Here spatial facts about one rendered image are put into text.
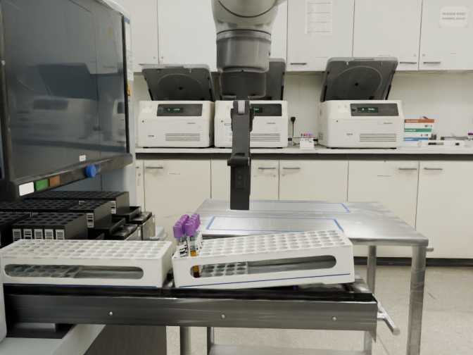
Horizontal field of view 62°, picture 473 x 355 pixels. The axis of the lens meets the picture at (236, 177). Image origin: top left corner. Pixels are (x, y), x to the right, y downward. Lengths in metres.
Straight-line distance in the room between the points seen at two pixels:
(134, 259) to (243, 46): 0.38
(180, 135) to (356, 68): 1.45
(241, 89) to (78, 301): 0.44
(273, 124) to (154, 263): 2.38
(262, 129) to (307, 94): 0.80
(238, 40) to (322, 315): 0.45
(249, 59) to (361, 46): 2.80
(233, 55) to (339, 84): 2.81
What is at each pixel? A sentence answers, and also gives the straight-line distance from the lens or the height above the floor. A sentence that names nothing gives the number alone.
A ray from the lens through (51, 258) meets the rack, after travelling 0.74.
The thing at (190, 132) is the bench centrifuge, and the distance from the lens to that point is 3.00.
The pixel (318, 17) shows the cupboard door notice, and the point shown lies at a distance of 3.39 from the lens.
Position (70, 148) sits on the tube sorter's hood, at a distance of 0.91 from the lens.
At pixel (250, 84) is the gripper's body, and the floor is 1.15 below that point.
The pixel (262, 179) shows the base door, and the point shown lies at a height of 0.67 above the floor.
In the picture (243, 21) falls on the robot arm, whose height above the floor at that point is 1.24.
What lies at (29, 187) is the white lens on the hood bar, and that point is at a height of 0.98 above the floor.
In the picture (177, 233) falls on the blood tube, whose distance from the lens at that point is 0.66.
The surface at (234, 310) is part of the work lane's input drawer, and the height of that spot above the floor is 0.79.
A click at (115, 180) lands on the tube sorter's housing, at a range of 1.30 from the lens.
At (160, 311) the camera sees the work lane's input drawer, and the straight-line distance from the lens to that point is 0.69.
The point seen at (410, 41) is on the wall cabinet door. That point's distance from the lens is 3.52.
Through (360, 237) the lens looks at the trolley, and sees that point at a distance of 1.00.
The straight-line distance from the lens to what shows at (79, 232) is 0.95.
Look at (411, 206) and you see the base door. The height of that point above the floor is 0.48.
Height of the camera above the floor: 1.09
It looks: 8 degrees down
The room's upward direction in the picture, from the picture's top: straight up
